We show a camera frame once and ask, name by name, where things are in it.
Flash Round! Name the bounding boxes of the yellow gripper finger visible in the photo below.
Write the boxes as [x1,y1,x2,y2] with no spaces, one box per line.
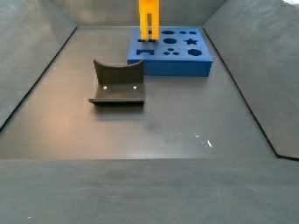
[150,0,161,40]
[138,0,150,40]

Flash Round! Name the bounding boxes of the blue foam shape board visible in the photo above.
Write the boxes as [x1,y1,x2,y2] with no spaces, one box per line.
[127,27,213,77]

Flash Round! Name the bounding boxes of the black curved plastic stand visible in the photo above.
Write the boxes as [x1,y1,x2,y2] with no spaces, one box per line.
[89,60,146,105]

